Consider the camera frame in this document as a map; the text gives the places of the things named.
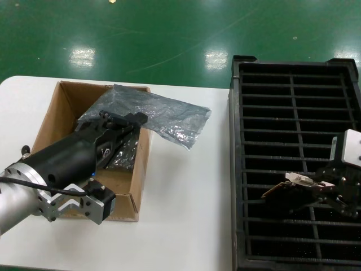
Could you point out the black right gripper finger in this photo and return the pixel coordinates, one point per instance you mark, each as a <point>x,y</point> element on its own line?
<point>328,175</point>
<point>344,209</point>

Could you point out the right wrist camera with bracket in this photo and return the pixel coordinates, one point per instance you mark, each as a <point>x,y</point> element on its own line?
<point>351,146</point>

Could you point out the black slotted plastic container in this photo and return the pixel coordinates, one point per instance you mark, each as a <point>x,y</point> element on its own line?
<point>239,141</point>

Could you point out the brown cardboard box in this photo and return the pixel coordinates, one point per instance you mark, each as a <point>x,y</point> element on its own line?
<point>73,96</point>

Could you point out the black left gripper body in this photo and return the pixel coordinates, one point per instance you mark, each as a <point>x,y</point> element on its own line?
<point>65,161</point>

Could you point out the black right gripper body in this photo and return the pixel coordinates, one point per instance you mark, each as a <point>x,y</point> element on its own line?
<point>351,183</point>

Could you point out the graphics card with silver bracket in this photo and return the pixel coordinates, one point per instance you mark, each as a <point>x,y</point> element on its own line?
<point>296,178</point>

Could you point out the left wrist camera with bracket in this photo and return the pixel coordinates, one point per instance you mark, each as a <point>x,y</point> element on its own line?
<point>96,206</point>

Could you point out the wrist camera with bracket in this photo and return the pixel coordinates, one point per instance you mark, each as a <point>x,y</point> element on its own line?
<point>351,146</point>
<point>96,206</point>

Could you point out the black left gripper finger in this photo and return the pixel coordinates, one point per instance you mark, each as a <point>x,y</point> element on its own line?
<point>135,118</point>
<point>118,135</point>

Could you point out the grey antistatic bubble bag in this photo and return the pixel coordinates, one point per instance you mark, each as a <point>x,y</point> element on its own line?
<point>169,118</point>

